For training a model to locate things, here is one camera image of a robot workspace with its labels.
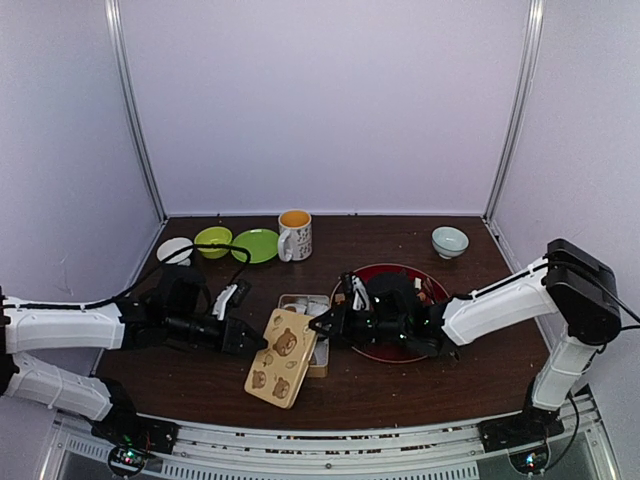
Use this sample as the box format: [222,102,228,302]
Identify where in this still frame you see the aluminium corner post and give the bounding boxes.
[104,0,168,223]
[483,0,546,225]

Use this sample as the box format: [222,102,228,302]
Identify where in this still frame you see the black cable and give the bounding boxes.
[544,252,640,331]
[9,243,251,311]

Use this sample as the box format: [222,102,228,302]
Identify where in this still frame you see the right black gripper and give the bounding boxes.
[310,300,409,349]

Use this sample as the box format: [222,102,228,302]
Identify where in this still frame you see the right black cable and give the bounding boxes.
[544,252,640,331]

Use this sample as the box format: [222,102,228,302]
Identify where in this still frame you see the tan tin box base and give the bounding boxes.
[277,294,330,378]

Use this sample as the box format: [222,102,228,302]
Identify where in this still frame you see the left black cable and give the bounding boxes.
[9,243,251,311]

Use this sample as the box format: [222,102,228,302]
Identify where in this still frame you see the bear print tin lid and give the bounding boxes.
[244,309,318,409]

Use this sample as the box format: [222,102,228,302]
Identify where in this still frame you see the green plate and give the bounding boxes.
[231,229,279,264]

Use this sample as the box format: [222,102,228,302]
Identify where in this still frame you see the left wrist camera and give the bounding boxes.
[212,279,251,321]

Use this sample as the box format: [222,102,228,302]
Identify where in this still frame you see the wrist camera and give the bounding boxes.
[341,272,371,311]
[212,279,251,321]

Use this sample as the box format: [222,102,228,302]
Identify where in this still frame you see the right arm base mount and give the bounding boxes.
[478,413,565,476]

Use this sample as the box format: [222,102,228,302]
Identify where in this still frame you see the right aluminium corner post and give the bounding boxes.
[483,0,546,225]

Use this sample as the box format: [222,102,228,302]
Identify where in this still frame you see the white mug orange inside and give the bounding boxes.
[277,210,313,262]

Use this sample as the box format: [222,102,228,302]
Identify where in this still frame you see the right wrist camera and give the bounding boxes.
[341,272,371,311]

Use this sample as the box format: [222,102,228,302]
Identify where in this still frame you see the pale blue bowl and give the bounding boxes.
[431,226,470,260]

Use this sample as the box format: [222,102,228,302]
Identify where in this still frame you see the left aluminium corner post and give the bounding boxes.
[104,0,168,223]

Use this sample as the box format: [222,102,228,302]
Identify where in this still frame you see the front aluminium rail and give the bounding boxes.
[39,394,621,480]

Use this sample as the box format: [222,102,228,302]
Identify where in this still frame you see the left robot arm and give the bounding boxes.
[1,268,267,444]

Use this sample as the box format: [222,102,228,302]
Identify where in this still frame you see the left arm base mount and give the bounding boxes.
[89,416,179,478]

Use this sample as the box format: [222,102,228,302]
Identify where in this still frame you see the green bowl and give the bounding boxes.
[194,226,233,260]

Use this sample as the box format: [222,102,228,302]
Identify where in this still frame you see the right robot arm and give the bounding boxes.
[309,239,622,442]

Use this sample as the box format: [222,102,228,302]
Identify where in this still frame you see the white dark bowl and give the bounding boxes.
[156,237,193,266]

